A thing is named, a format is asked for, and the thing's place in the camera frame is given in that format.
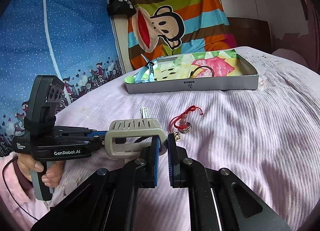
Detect pink pillow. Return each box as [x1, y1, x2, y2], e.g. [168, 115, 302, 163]
[272, 49, 309, 68]

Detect grey cardboard tray box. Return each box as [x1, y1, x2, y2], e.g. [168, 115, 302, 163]
[125, 53, 259, 94]

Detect pink fuzzy left sleeve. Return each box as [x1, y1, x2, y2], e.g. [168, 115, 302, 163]
[1, 152, 48, 230]

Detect white scalloped hair clip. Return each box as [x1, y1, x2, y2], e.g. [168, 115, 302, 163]
[140, 107, 149, 118]

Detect beige rectangular hair claw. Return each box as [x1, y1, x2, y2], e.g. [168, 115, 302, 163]
[104, 118, 167, 159]

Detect blue starry fabric wardrobe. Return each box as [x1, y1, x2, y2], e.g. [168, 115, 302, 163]
[1, 0, 123, 157]

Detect striped monkey cartoon blanket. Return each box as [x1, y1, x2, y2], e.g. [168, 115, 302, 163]
[128, 0, 236, 69]

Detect light blue wrist watch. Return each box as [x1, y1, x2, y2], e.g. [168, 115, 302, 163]
[135, 55, 158, 84]

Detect pink ribbed bedspread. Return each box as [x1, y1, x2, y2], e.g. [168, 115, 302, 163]
[56, 48, 319, 230]

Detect black hanging tote bag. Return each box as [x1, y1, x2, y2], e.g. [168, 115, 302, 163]
[107, 0, 136, 18]

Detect red string bracelet with charms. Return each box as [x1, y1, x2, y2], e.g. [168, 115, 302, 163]
[168, 105, 204, 142]

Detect person's left hand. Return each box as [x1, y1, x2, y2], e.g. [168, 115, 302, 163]
[17, 154, 65, 188]

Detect colourful painted paper liner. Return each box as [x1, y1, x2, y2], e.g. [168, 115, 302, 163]
[125, 49, 247, 84]

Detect dark wooden headboard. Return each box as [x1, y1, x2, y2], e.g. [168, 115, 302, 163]
[228, 17, 272, 54]

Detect black hair tie yellow bead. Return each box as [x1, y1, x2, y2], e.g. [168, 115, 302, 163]
[189, 65, 215, 78]

